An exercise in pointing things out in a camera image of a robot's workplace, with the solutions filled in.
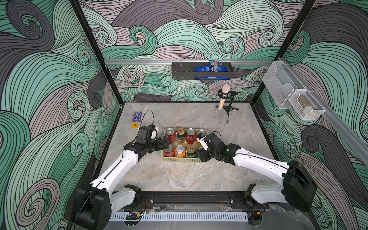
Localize green gold-top can front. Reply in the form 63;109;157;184
186;145;197;158

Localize green gold-top can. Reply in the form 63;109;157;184
186;145;197;158
176;128;186;144

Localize red cola can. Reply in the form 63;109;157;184
186;128;196;145
165;128;176;144
163;144;175;157

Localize orange soda can back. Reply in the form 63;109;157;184
196;129;206;145

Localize orange soda can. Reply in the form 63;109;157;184
174;145;186;158
196;129;206;145

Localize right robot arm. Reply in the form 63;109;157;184
197;133;318;212

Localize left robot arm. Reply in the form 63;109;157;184
71;125;171;230

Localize light green plastic basket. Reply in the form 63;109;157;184
160;127;207;163

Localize orange soda can front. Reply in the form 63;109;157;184
174;145;186;158

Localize green gold-top can back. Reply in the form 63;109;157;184
176;128;186;144

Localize black microphone tripod stand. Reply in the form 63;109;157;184
216;91;239;124

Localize beige microphone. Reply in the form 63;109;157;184
218;84;230;110

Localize blue snack bag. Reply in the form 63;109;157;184
193;65;229;80

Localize small candy packet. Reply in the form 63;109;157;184
209;60;219;72

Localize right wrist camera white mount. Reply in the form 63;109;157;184
200;136;208;150

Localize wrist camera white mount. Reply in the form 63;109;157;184
200;136;208;150
148;124;158;140

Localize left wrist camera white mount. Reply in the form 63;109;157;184
148;124;158;140

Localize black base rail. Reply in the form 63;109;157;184
126;191;271;211

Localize black wall shelf basket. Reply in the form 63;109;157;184
172;62;234;80

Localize white slotted cable duct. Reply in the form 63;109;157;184
109;212;249;222

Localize back aluminium rail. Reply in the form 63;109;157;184
104;59;273;66

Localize aluminium rail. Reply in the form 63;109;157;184
277;57;368;165
104;59;273;66

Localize large clear wall bin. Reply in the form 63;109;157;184
263;61;298;109

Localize small clear wall bin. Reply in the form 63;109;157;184
288;90;325;121

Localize right aluminium rail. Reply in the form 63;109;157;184
277;57;368;165

